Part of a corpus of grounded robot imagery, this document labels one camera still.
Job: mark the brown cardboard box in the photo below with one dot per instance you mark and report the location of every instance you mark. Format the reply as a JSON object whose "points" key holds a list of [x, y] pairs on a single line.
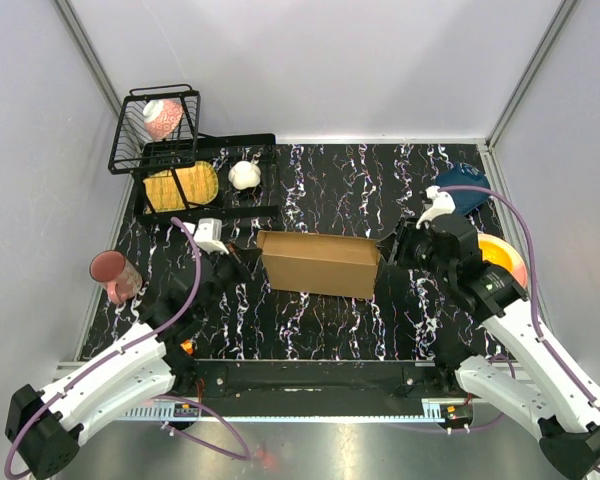
{"points": [[322, 264]]}

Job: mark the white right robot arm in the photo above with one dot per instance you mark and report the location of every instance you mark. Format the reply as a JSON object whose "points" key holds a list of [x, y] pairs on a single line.
{"points": [[561, 410]]}

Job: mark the black wire dish rack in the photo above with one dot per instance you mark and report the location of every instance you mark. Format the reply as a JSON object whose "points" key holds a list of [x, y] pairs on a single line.
{"points": [[136, 154]]}

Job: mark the yellow woven plate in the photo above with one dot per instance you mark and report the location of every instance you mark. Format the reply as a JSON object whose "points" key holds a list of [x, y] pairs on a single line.
{"points": [[182, 188]]}

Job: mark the dark blue bowl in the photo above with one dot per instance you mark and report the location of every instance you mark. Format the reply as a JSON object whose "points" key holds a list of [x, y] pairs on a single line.
{"points": [[463, 174]]}

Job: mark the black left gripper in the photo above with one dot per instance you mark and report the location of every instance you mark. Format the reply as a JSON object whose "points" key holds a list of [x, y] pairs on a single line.
{"points": [[246, 256]]}

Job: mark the pink mug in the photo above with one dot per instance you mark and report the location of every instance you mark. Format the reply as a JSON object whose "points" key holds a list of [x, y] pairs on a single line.
{"points": [[117, 275]]}

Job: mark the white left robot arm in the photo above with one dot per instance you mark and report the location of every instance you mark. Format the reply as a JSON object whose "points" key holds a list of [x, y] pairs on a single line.
{"points": [[154, 358]]}

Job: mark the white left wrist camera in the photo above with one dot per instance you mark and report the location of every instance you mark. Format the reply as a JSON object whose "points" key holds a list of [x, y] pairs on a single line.
{"points": [[207, 235]]}

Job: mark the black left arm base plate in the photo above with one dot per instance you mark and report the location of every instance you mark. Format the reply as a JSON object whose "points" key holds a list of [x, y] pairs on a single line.
{"points": [[226, 378]]}

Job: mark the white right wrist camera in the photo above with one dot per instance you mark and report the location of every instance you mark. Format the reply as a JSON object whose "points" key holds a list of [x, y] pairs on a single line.
{"points": [[441, 203]]}

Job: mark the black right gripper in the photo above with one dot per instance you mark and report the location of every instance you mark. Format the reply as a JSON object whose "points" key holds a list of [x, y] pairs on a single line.
{"points": [[408, 233]]}

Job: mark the pink plate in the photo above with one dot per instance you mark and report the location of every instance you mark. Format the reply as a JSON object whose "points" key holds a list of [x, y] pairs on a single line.
{"points": [[520, 271]]}

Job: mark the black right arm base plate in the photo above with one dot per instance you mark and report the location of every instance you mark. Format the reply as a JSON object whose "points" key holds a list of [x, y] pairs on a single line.
{"points": [[426, 380]]}

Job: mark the pink patterned bowl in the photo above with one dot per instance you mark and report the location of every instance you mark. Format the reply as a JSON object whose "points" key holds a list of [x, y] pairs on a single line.
{"points": [[161, 118]]}

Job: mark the orange bowl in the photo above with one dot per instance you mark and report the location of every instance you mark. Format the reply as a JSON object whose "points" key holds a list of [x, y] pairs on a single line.
{"points": [[496, 252]]}

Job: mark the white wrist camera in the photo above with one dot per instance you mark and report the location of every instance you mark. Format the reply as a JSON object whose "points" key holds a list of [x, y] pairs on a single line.
{"points": [[441, 203], [207, 235]]}

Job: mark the orange striped toy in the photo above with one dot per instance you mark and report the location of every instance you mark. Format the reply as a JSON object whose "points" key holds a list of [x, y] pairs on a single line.
{"points": [[188, 347]]}

